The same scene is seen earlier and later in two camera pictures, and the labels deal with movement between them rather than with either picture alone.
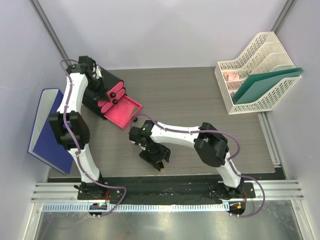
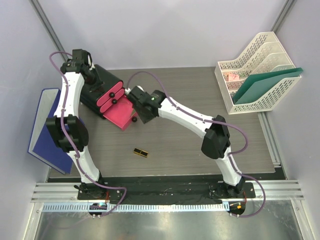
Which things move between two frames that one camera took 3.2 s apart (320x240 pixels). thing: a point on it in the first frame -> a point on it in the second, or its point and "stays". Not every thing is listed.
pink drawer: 114,99 stays
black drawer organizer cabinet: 90,97 stays
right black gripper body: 155,153 -> 145,118
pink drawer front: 124,112 stays
